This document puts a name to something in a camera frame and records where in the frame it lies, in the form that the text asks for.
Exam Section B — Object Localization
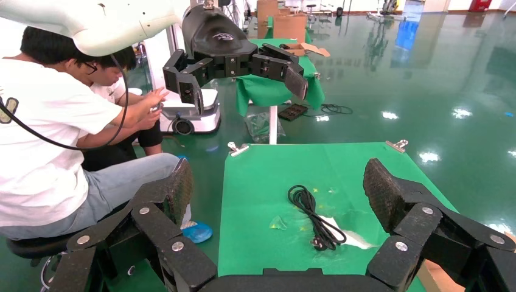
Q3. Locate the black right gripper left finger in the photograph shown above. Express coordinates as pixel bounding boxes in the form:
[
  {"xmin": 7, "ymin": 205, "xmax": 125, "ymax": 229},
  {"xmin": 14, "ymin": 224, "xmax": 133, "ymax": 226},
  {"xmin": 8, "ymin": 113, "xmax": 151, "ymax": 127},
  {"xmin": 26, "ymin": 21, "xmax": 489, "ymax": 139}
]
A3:
[{"xmin": 47, "ymin": 158, "xmax": 218, "ymax": 292}]

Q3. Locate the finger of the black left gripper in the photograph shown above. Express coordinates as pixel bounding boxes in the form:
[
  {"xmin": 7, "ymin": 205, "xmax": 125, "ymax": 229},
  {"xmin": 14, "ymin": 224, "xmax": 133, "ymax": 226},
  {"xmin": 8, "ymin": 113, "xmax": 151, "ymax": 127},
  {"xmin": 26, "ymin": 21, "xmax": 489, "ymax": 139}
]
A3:
[
  {"xmin": 162, "ymin": 49, "xmax": 214, "ymax": 116},
  {"xmin": 251, "ymin": 42, "xmax": 309, "ymax": 102}
]

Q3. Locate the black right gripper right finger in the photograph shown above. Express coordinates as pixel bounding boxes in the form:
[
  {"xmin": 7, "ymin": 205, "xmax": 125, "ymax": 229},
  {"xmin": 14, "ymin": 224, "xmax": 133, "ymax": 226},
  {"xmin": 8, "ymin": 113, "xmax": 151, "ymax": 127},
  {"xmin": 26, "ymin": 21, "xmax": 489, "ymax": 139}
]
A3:
[{"xmin": 363, "ymin": 158, "xmax": 516, "ymax": 292}]

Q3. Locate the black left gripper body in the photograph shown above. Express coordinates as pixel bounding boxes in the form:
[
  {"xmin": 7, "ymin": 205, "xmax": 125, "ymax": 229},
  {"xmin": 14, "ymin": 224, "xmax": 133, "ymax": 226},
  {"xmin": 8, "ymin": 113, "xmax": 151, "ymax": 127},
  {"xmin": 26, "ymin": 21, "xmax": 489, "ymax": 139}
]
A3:
[{"xmin": 181, "ymin": 4, "xmax": 259, "ymax": 79}]

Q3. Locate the black power cable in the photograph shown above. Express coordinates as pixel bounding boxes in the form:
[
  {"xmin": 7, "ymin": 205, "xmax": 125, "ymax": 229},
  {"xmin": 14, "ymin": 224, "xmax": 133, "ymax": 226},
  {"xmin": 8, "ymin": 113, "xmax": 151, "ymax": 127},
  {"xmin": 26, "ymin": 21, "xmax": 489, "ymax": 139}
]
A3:
[{"xmin": 287, "ymin": 184, "xmax": 347, "ymax": 252}]

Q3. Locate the large closed cardboard box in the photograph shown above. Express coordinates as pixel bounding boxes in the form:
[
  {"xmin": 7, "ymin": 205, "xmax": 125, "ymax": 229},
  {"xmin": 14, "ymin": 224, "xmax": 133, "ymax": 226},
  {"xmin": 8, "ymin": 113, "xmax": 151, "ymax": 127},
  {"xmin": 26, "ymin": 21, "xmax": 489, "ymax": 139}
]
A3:
[{"xmin": 273, "ymin": 14, "xmax": 307, "ymax": 43}]

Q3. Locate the flat open cardboard box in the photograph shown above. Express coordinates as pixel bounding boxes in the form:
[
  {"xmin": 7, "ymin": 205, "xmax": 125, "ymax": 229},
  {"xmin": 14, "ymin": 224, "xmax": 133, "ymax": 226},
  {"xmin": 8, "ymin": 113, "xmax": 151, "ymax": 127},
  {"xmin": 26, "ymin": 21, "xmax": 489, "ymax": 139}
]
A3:
[{"xmin": 280, "ymin": 42, "xmax": 332, "ymax": 57}]

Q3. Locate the tall brown cardboard box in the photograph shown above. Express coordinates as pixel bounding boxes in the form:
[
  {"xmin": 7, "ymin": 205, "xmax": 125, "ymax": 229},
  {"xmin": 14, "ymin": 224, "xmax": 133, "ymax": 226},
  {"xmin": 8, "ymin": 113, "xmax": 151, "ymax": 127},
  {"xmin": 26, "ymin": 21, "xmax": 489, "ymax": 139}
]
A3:
[{"xmin": 256, "ymin": 0, "xmax": 280, "ymax": 39}]

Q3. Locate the blue shoe cover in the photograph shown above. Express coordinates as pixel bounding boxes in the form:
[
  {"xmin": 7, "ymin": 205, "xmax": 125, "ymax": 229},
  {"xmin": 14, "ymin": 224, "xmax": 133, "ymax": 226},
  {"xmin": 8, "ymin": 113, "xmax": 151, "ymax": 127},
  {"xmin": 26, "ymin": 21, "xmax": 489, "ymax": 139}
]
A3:
[{"xmin": 180, "ymin": 220, "xmax": 214, "ymax": 244}]

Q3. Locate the black power strip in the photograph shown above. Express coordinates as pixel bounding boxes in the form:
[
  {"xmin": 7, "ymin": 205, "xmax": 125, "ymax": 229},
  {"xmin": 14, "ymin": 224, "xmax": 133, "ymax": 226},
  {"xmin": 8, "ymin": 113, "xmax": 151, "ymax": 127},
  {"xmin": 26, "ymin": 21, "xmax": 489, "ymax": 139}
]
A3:
[{"xmin": 278, "ymin": 103, "xmax": 309, "ymax": 122}]

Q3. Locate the white table leg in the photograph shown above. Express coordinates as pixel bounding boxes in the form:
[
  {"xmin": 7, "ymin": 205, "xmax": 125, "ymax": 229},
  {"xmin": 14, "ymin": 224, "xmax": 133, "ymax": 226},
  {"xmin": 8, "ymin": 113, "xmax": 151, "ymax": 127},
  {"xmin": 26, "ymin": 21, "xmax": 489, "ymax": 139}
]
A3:
[{"xmin": 268, "ymin": 105, "xmax": 279, "ymax": 145}]

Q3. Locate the clear plastic bag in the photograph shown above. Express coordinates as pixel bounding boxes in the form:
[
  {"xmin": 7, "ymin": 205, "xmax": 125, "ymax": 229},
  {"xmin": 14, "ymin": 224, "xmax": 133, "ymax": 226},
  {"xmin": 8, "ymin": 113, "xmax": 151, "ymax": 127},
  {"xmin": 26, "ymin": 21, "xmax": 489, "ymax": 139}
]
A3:
[{"xmin": 243, "ymin": 112, "xmax": 286, "ymax": 144}]

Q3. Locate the person with glasses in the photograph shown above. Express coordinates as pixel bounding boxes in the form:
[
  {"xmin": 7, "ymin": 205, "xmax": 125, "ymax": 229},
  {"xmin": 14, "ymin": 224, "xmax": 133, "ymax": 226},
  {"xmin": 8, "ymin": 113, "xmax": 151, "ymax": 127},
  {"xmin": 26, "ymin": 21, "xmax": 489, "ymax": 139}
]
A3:
[{"xmin": 76, "ymin": 46, "xmax": 170, "ymax": 172}]

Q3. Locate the metal binder clip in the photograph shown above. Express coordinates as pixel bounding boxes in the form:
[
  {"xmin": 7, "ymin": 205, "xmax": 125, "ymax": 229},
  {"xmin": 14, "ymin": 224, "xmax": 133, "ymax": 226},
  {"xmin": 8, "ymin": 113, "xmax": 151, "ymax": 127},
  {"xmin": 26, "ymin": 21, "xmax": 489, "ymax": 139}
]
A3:
[
  {"xmin": 385, "ymin": 139, "xmax": 409, "ymax": 154},
  {"xmin": 226, "ymin": 141, "xmax": 251, "ymax": 157}
]

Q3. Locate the torn green table cloth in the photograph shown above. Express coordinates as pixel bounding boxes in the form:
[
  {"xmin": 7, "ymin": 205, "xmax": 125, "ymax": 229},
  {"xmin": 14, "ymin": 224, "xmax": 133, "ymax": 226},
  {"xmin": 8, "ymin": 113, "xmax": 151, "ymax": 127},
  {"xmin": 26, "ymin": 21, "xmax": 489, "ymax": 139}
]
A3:
[{"xmin": 217, "ymin": 142, "xmax": 458, "ymax": 292}]

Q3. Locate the black round stool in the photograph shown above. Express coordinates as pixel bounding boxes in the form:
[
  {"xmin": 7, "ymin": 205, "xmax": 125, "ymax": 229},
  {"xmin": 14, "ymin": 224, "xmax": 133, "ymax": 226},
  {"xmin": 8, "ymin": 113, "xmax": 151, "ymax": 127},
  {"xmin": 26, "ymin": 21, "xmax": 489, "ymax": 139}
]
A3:
[{"xmin": 5, "ymin": 234, "xmax": 82, "ymax": 292}]

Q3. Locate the person in white t-shirt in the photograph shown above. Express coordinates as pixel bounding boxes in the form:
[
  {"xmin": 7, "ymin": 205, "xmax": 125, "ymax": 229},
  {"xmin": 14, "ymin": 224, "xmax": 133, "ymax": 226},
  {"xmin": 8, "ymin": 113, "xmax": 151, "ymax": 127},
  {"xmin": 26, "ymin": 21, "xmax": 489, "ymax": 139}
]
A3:
[{"xmin": 0, "ymin": 26, "xmax": 192, "ymax": 240}]

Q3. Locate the black coiled floor cable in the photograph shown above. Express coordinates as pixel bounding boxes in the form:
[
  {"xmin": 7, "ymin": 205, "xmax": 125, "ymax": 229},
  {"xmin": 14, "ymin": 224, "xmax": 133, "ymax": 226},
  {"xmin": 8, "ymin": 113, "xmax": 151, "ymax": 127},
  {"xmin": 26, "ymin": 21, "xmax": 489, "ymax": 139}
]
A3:
[{"xmin": 302, "ymin": 103, "xmax": 354, "ymax": 117}]

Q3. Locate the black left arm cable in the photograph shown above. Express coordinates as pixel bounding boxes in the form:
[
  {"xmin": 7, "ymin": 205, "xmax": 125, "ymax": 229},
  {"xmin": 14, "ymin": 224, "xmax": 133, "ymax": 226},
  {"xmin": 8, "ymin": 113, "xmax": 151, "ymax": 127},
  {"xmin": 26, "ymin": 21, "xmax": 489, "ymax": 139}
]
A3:
[{"xmin": 0, "ymin": 53, "xmax": 130, "ymax": 152}]

